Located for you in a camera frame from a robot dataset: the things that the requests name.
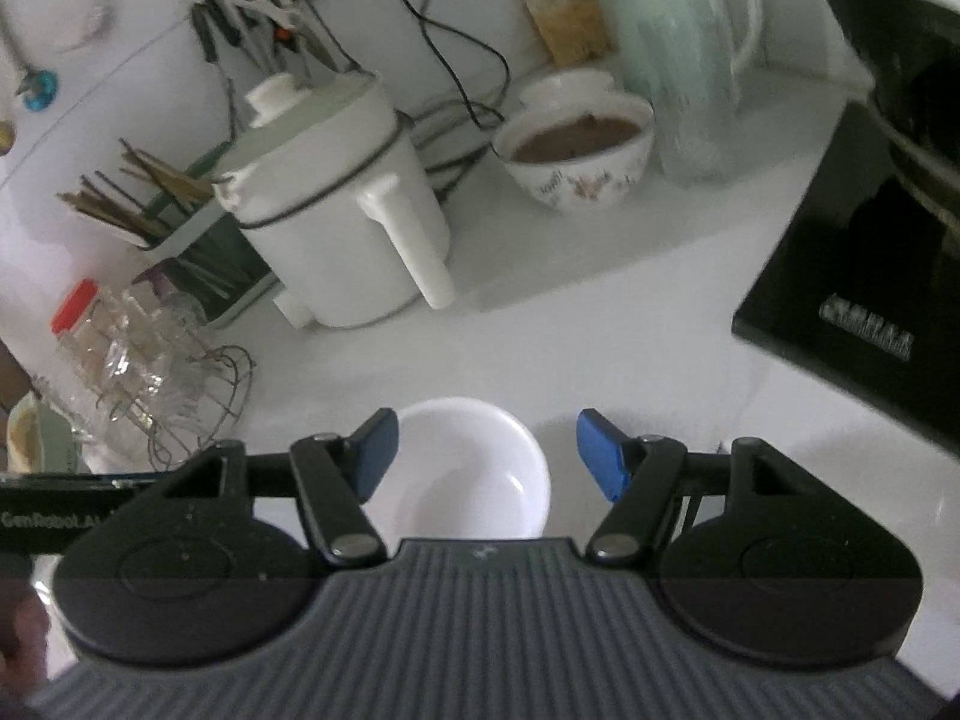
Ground green strainer basket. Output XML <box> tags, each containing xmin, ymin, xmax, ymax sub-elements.
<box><xmin>6</xmin><ymin>388</ymin><xmax>82</xmax><ymax>476</ymax></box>

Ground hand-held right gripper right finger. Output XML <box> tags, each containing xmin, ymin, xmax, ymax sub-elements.
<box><xmin>575</xmin><ymin>408</ymin><xmax>810</xmax><ymax>568</ymax></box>

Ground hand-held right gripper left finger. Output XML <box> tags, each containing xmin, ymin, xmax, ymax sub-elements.
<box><xmin>154</xmin><ymin>407</ymin><xmax>401</xmax><ymax>569</ymax></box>

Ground black wok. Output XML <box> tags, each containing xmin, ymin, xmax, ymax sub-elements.
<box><xmin>816</xmin><ymin>0</ymin><xmax>960</xmax><ymax>230</ymax></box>

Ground green chopstick holder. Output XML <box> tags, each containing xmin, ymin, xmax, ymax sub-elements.
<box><xmin>131</xmin><ymin>141</ymin><xmax>284</xmax><ymax>329</ymax></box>

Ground hanging kitchen utensils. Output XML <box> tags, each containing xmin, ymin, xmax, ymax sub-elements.
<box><xmin>189</xmin><ymin>0</ymin><xmax>353</xmax><ymax>83</ymax></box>

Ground black induction cooker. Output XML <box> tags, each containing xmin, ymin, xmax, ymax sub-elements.
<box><xmin>730</xmin><ymin>100</ymin><xmax>960</xmax><ymax>460</ymax></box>

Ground bundle of dried noodles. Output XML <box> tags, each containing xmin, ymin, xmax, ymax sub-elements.
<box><xmin>7</xmin><ymin>405</ymin><xmax>42</xmax><ymax>472</ymax></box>

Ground floral bowl with brown paste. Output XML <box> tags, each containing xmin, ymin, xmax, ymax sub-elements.
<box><xmin>492</xmin><ymin>93</ymin><xmax>656</xmax><ymax>213</ymax></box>

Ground white electric cooking pot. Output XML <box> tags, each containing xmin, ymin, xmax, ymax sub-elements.
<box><xmin>213</xmin><ymin>73</ymin><xmax>458</xmax><ymax>331</ymax></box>

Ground clear glass pitcher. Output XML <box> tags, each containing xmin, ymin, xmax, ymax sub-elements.
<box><xmin>636</xmin><ymin>6</ymin><xmax>745</xmax><ymax>187</ymax></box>

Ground black power cable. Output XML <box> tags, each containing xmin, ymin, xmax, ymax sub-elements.
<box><xmin>366</xmin><ymin>0</ymin><xmax>512</xmax><ymax>196</ymax></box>

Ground glass jar with red lid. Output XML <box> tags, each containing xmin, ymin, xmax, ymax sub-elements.
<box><xmin>30</xmin><ymin>279</ymin><xmax>106</xmax><ymax>445</ymax></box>

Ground white ceramic bowl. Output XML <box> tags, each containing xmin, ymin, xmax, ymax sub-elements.
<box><xmin>372</xmin><ymin>397</ymin><xmax>553</xmax><ymax>541</ymax></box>

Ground cluster of glass cups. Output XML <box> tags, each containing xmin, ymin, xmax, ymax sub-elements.
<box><xmin>75</xmin><ymin>283</ymin><xmax>212</xmax><ymax>425</ymax></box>

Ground brown box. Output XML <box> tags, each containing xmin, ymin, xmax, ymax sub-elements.
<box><xmin>523</xmin><ymin>0</ymin><xmax>610</xmax><ymax>67</ymax></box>

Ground metal hose with blue flange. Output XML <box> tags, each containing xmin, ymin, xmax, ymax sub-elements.
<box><xmin>0</xmin><ymin>7</ymin><xmax>59</xmax><ymax>112</ymax></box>

